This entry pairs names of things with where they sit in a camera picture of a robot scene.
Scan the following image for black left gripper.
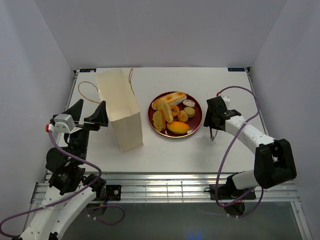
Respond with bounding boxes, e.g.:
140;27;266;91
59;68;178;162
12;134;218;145
61;98;109;164

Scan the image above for metal serving tongs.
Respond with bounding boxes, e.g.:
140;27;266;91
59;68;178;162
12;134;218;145
209;127;218;141

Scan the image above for small round brown bun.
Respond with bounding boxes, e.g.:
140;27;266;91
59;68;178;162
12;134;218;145
177;110;189;123

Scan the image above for white frosted small donut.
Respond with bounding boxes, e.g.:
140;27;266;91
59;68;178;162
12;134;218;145
182;99;196;108

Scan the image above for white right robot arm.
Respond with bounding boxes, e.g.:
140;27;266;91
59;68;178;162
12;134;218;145
204;96;297;199

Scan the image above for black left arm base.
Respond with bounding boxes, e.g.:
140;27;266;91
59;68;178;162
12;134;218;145
89;177;122;206

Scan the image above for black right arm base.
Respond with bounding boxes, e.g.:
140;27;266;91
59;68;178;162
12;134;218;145
204;173;256;217

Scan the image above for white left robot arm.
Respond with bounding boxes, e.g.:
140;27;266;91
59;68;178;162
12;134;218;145
18;99;109;240

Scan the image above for cream paper bag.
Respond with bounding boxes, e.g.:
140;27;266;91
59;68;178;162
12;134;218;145
94;68;144;152

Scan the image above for long toasted bread loaf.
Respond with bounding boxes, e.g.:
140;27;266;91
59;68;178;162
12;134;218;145
151;91;187;110

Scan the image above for seeded bread slice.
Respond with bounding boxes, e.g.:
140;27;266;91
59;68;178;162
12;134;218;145
152;110;163;132

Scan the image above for dark red round plate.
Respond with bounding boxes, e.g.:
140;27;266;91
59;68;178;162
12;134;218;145
148;91;203;139

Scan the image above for orange oval bun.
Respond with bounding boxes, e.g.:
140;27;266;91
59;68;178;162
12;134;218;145
166;121;190;135

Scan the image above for orange glazed donut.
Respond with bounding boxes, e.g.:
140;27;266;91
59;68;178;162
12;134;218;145
171;104;180;117

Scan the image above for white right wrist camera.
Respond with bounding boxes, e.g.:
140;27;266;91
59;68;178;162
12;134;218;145
216;92;231;109

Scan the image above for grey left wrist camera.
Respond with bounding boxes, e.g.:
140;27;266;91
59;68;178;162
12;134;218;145
45;113;81;134

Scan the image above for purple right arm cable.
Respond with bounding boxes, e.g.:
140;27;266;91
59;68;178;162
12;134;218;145
214;85;265;218

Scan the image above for aluminium table frame rail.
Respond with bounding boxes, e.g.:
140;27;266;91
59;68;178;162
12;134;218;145
29;67;313;240

